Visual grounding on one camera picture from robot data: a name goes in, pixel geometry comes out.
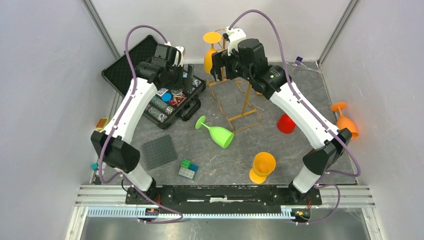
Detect yellow plastic wine glass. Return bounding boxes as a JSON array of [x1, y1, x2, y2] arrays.
[[203, 31, 223, 74], [249, 152, 277, 184]]

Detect gold wire wine glass rack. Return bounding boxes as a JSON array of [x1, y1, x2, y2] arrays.
[[206, 28, 262, 133]]

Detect red plastic wine glass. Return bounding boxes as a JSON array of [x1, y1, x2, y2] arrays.
[[276, 113, 296, 134]]

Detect green plastic wine glass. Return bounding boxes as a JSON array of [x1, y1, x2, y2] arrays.
[[195, 115, 235, 149]]

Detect orange plastic wine glass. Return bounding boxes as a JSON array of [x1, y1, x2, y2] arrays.
[[330, 102, 359, 140]]

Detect clear wine glass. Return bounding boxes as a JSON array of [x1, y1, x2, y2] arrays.
[[290, 60, 322, 73]]

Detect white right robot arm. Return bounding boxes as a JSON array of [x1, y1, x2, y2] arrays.
[[210, 38, 352, 204]]

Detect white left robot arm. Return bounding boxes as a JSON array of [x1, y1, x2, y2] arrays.
[[90, 42, 192, 204]]

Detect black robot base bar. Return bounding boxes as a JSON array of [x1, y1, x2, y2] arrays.
[[147, 184, 323, 215]]

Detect black poker chip case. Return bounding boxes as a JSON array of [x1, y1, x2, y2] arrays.
[[101, 35, 206, 129]]

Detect purple cube block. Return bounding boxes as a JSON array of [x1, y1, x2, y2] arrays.
[[294, 56, 303, 65]]

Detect yellow orange toy brick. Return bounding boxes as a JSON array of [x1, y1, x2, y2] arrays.
[[95, 117, 109, 131]]

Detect grey building baseplate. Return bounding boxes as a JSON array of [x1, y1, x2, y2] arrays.
[[141, 135, 178, 171]]

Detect green grey blue bricks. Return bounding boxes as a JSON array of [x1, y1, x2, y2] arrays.
[[178, 159, 199, 180]]

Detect small teal toy brick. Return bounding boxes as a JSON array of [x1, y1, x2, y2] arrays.
[[91, 163, 99, 171]]

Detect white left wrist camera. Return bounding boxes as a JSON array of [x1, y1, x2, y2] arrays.
[[165, 41, 185, 67]]

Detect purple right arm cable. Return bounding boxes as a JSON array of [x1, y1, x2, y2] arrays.
[[228, 9, 362, 226]]

